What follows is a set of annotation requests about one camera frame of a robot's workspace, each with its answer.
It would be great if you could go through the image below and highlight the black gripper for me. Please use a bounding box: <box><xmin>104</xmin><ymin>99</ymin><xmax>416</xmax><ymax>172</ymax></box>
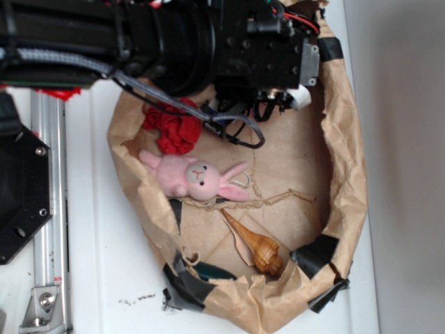
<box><xmin>215</xmin><ymin>1</ymin><xmax>321</xmax><ymax>122</ymax></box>

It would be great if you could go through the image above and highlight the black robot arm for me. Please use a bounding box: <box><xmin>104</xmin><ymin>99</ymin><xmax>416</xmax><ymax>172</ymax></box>
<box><xmin>1</xmin><ymin>1</ymin><xmax>320</xmax><ymax>97</ymax></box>

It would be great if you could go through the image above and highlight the red crumpled paper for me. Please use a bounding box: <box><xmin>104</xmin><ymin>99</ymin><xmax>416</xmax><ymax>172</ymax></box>
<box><xmin>143</xmin><ymin>102</ymin><xmax>202</xmax><ymax>155</ymax></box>

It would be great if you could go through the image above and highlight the pink plush bunny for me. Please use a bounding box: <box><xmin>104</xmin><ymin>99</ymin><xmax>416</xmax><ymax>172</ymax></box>
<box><xmin>138</xmin><ymin>150</ymin><xmax>250</xmax><ymax>202</ymax></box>

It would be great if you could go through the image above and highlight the brown spiral seashell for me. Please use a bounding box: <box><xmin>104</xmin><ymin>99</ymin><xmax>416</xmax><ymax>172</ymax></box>
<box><xmin>220</xmin><ymin>209</ymin><xmax>284</xmax><ymax>277</ymax></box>

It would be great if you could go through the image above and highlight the brown paper bag bin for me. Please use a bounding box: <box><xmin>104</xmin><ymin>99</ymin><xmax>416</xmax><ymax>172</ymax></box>
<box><xmin>108</xmin><ymin>1</ymin><xmax>368</xmax><ymax>333</ymax></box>

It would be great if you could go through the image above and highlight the grey braided cable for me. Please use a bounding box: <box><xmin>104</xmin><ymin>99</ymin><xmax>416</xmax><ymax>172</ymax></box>
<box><xmin>0</xmin><ymin>47</ymin><xmax>266</xmax><ymax>149</ymax></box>

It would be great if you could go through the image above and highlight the aluminium extrusion rail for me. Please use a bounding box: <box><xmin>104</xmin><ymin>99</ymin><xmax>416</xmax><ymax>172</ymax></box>
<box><xmin>31</xmin><ymin>92</ymin><xmax>72</xmax><ymax>333</ymax></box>

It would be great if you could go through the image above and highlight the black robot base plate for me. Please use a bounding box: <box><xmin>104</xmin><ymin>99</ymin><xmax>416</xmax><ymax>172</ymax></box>
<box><xmin>1</xmin><ymin>91</ymin><xmax>51</xmax><ymax>265</ymax></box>

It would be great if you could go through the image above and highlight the metal corner bracket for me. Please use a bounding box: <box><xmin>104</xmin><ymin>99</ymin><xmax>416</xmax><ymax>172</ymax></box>
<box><xmin>19</xmin><ymin>285</ymin><xmax>65</xmax><ymax>333</ymax></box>

